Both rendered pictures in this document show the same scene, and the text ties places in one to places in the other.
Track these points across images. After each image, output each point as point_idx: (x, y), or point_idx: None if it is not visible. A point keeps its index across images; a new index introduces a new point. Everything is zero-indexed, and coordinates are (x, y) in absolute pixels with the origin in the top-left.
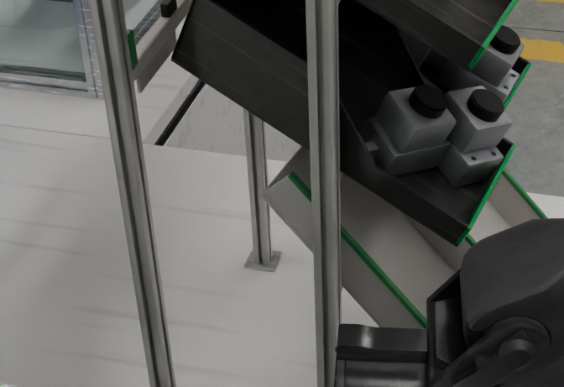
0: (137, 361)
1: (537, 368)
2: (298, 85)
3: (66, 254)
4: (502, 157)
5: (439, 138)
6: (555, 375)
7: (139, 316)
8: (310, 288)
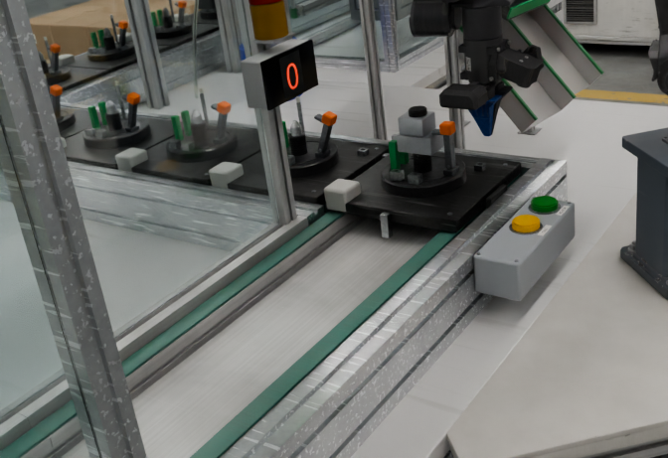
0: None
1: None
2: None
3: (354, 121)
4: None
5: None
6: None
7: (368, 83)
8: (480, 133)
